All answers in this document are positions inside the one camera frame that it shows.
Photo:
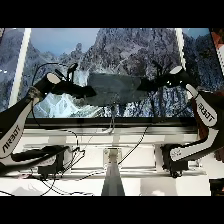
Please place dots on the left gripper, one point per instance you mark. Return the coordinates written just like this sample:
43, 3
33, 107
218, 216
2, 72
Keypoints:
75, 89

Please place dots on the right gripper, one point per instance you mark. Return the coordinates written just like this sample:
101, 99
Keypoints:
153, 83

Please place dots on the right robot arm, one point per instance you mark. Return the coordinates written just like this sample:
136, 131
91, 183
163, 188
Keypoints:
205, 113

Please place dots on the grey garment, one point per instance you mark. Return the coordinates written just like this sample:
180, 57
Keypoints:
116, 88

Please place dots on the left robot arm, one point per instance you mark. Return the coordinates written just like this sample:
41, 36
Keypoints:
15, 116

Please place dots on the silver frame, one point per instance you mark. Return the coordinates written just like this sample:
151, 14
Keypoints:
133, 138

